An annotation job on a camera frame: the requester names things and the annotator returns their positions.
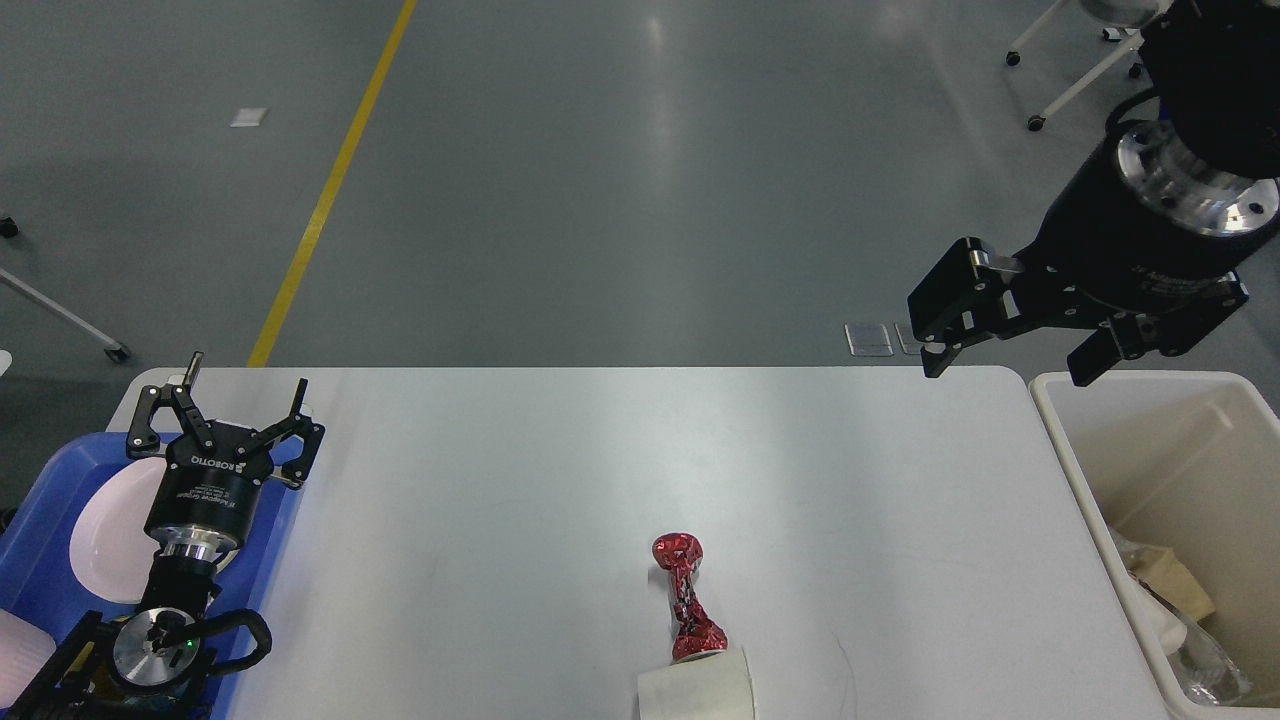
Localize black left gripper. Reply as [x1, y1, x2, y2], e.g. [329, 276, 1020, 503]
[125, 351, 326, 553]

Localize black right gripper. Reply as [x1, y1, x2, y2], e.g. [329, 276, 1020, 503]
[908, 120, 1277, 387]

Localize pink plate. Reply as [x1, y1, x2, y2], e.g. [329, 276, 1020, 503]
[68, 456, 241, 605]

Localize foil with tissue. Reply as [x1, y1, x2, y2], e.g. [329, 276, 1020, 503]
[1166, 624, 1253, 706]

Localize red foil wrapper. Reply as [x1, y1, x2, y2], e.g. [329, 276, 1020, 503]
[652, 532, 730, 664]

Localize white paper cup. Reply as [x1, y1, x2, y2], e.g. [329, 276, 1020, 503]
[1139, 583, 1189, 657]
[637, 648, 756, 719]

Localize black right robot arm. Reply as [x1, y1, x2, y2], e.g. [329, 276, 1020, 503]
[908, 1, 1277, 387]

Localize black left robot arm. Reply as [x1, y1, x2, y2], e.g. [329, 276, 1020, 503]
[3, 354, 325, 719]

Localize white chair base left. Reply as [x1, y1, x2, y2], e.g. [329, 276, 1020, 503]
[1, 266, 133, 365]

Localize beige plastic bin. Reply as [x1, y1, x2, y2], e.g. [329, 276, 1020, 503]
[1029, 370, 1279, 719]

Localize blue plastic tray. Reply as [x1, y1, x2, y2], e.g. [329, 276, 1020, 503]
[0, 432, 307, 720]

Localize white office chair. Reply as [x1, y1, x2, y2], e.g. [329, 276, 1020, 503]
[1005, 0, 1146, 133]

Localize white paper cup lying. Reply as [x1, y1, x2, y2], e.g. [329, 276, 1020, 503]
[637, 648, 756, 719]

